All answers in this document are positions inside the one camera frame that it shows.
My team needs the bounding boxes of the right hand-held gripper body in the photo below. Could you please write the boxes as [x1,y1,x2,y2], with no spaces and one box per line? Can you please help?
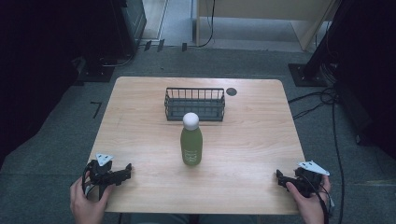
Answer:
[285,160,331,199]

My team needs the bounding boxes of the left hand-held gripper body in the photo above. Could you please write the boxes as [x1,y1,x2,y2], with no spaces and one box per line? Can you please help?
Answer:
[82,152,123,201]

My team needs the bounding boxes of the green bottle with white cap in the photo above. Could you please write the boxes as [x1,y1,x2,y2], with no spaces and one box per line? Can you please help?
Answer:
[179,112,204,167]

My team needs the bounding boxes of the dark wire basket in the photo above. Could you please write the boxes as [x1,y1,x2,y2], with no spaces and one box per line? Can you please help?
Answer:
[163,87,226,122]

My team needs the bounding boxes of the person's right hand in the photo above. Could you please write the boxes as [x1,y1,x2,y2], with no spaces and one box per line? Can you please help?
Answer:
[285,175,332,224]

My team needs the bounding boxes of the person's left hand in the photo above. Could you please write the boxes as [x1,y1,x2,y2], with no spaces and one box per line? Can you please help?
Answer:
[69,170,116,224]

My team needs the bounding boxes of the black stand with flat base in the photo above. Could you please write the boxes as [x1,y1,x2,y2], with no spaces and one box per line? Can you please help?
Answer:
[72,54,117,87]

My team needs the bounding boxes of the black stand with square base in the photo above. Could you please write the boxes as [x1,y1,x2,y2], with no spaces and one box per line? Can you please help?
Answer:
[287,0,353,88]

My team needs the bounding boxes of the dark cabinet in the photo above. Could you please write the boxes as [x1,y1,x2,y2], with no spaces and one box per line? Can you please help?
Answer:
[111,0,148,59]

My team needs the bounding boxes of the light wooden furniture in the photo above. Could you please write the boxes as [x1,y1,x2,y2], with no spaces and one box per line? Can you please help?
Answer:
[194,0,341,52]

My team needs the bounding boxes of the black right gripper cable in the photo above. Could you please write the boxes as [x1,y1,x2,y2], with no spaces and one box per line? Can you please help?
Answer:
[298,173,334,224]

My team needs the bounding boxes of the long black floor cable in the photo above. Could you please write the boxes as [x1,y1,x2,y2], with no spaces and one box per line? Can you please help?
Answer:
[331,99,346,224]

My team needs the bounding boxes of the tangled black floor cables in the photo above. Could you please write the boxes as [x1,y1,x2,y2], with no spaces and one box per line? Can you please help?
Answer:
[287,86,340,121]

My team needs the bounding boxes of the black hanging cable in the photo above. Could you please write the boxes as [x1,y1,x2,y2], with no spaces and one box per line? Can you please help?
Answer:
[197,0,217,49]

